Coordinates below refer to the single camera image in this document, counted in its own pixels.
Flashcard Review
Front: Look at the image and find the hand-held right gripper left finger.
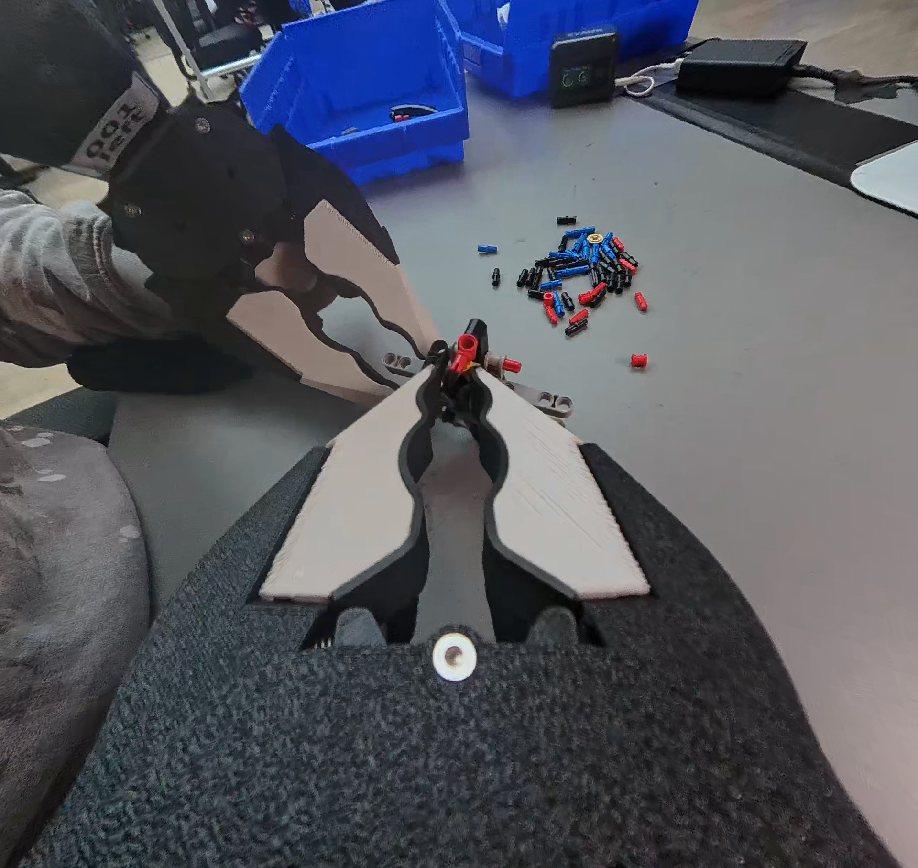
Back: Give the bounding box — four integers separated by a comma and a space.
257, 366, 433, 644

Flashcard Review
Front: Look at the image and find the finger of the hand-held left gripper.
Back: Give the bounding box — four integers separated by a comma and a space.
224, 242, 403, 406
303, 199, 443, 354

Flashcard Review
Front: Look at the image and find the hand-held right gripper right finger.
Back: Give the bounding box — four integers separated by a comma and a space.
477, 368, 651, 644

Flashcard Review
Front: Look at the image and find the grey toy brick assembly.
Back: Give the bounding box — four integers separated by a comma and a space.
382, 318, 575, 433

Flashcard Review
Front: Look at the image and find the person's left forearm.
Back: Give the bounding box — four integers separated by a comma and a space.
0, 190, 180, 368

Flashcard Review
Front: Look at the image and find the grey desk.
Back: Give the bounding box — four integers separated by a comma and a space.
108, 0, 918, 868

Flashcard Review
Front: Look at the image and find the black chair armrest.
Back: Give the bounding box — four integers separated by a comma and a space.
68, 336, 253, 393

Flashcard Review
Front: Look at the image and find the white metal stand pole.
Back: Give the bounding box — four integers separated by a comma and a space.
125, 0, 216, 100

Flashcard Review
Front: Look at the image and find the blue storage bin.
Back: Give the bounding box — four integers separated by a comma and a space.
445, 0, 718, 99
240, 0, 469, 187

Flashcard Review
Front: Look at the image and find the pile of black blue red pins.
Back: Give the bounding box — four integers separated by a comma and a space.
478, 215, 650, 337

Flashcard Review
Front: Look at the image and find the black power station with display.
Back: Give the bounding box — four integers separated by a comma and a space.
548, 27, 619, 109

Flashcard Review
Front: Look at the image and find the black power adapter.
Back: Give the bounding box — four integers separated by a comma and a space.
676, 38, 810, 99

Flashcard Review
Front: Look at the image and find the silver monitor stand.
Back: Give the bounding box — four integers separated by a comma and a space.
850, 140, 918, 218

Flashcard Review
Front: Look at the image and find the white cable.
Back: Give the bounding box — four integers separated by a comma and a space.
615, 61, 686, 96

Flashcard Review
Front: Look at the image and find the black adapter cable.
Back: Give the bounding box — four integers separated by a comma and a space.
789, 63, 918, 105

